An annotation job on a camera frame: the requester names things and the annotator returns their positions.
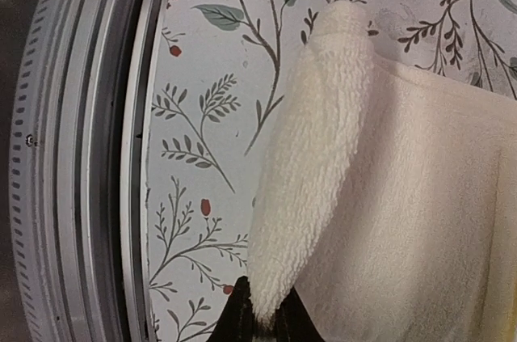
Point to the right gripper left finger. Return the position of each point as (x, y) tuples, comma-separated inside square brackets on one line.
[(236, 323)]

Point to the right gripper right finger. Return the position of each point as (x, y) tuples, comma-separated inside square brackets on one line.
[(293, 323)]

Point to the cream towel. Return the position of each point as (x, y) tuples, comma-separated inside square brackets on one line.
[(387, 199)]

